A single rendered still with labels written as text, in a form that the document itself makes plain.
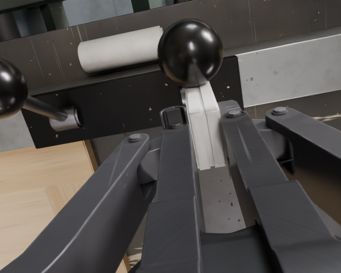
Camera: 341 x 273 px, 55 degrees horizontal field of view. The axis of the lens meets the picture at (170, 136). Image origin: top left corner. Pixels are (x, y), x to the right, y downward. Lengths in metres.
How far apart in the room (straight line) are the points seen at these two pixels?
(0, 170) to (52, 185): 0.06
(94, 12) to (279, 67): 2.02
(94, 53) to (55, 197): 0.17
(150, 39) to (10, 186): 0.23
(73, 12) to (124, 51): 1.86
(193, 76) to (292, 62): 0.15
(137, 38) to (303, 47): 0.15
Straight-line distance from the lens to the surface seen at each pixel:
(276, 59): 0.31
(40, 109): 0.27
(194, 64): 0.18
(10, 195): 0.42
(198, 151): 0.16
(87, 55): 0.32
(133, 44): 0.31
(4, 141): 0.36
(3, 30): 1.06
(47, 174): 0.39
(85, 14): 2.22
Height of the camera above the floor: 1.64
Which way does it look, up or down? 35 degrees down
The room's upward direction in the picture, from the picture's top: 94 degrees clockwise
